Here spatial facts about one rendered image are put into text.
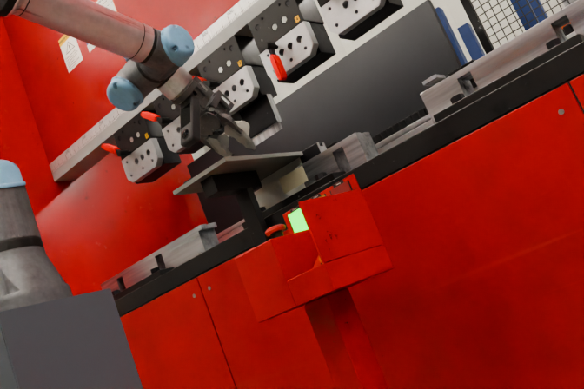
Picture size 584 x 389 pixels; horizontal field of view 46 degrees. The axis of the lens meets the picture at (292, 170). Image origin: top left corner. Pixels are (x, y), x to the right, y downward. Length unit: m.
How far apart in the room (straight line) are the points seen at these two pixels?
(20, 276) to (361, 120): 1.38
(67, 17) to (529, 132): 0.82
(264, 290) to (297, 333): 0.35
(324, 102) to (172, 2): 0.61
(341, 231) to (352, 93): 1.05
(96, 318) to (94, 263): 1.33
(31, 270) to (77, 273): 1.29
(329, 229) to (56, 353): 0.46
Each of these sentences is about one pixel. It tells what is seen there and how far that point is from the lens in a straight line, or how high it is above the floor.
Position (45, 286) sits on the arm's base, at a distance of 0.96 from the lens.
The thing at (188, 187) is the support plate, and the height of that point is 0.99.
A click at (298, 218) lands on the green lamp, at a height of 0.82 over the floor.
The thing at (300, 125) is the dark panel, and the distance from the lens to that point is 2.26.
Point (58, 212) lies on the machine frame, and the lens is 2.30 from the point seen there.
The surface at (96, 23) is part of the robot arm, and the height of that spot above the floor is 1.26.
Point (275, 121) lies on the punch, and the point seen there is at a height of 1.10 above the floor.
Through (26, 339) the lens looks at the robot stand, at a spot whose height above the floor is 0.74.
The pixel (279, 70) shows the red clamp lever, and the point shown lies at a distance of 1.56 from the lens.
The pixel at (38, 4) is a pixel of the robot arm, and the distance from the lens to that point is 1.27.
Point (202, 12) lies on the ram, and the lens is 1.80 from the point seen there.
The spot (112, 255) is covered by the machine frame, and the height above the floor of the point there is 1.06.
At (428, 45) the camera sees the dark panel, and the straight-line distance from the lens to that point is 2.02.
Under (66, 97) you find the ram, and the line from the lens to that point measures 2.26.
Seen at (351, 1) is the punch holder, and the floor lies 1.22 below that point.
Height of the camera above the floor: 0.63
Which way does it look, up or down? 12 degrees up
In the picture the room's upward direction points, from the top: 22 degrees counter-clockwise
